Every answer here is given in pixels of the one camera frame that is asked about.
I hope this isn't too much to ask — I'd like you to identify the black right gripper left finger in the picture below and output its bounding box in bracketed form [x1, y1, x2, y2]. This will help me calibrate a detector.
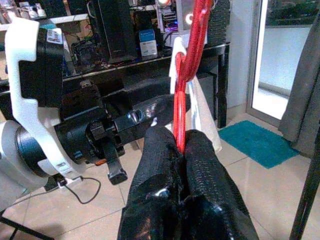
[116, 126, 187, 240]

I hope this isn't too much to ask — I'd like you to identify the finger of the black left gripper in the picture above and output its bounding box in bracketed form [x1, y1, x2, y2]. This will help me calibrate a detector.
[113, 93, 176, 141]
[103, 142, 129, 186]

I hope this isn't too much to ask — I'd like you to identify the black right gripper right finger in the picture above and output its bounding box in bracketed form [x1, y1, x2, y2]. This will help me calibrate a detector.
[183, 129, 260, 240]

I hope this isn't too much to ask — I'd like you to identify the red plastic clothes hanger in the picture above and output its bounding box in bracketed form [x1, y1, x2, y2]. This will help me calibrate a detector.
[172, 0, 215, 154]

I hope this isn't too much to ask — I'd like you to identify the black desk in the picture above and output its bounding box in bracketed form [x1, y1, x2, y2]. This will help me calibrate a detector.
[0, 41, 231, 151]

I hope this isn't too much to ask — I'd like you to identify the white power strip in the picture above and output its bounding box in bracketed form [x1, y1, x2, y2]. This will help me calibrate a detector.
[56, 174, 84, 188]

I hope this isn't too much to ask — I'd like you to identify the teal floor mat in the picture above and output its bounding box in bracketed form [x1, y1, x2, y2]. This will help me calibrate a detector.
[217, 119, 301, 170]

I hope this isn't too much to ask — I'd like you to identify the blue and white box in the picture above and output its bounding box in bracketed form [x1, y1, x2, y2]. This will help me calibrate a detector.
[138, 28, 159, 57]

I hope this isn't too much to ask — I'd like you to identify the black computer tower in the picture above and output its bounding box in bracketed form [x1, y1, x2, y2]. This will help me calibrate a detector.
[96, 0, 139, 64]

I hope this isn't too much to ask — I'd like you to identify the open lit computer case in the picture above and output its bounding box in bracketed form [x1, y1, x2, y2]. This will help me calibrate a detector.
[154, 0, 194, 35]

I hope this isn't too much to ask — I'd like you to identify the black stand pole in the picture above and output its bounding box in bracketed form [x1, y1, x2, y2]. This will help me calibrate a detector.
[288, 147, 320, 240]

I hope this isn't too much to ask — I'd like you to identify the black ribbed box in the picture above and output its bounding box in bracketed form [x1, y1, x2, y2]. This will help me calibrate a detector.
[207, 0, 231, 47]

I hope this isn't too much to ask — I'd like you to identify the white shelf board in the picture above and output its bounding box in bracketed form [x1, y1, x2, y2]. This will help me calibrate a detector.
[0, 13, 90, 32]

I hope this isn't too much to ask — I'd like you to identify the grey curtain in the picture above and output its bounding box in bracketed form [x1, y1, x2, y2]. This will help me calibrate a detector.
[277, 22, 320, 159]

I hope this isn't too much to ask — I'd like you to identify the glass balcony door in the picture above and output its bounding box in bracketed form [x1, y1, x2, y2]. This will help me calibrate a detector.
[246, 0, 315, 129]

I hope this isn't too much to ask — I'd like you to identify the black floor cable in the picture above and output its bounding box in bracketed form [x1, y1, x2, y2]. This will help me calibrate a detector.
[56, 176, 102, 205]

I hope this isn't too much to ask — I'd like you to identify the black metal frame leg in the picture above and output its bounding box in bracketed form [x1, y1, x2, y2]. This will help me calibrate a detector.
[0, 209, 55, 240]

